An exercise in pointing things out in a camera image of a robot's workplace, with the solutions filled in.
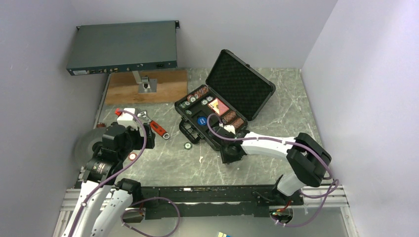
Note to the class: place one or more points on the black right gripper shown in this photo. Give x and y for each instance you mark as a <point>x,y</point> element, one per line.
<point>226,159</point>

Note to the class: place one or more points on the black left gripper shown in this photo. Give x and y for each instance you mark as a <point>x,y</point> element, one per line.
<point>150,136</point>

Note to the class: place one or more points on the orange chip stack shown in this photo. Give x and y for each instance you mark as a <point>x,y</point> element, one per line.
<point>237,123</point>
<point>229,118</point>

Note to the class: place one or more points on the green poker chip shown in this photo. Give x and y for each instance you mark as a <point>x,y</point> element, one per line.
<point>188,146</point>

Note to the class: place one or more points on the blue small blind button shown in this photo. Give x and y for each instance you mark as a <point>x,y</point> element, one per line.
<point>202,121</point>

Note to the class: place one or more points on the red playing card deck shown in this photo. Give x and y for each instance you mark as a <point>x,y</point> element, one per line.
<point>218,106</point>

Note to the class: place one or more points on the black poker case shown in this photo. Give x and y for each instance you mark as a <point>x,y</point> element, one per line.
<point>237,85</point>

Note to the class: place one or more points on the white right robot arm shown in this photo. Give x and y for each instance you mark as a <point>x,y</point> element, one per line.
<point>309,161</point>

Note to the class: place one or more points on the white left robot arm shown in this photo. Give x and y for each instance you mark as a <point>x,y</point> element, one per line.
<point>102,200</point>

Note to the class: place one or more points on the small red white chip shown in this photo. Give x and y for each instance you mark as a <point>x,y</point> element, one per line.
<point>132,156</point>

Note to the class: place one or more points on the wooden board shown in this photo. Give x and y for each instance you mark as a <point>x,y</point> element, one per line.
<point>123,89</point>

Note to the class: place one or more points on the mixed red chip stack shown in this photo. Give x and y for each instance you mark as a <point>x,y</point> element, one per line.
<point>198,94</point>

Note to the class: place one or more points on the grey filament spool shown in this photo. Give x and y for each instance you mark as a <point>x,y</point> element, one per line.
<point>87,144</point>

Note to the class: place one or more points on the grey rack server unit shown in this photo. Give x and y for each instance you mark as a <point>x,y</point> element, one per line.
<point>123,47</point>

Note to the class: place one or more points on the red handled adjustable wrench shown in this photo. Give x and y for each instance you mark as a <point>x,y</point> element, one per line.
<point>155,126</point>

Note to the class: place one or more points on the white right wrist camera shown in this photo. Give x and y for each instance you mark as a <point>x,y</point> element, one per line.
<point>230,128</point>

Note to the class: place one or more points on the metal stand bracket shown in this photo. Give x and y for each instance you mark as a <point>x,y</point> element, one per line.
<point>145,83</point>

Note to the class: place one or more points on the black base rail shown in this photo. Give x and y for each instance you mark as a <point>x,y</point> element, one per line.
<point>205,201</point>

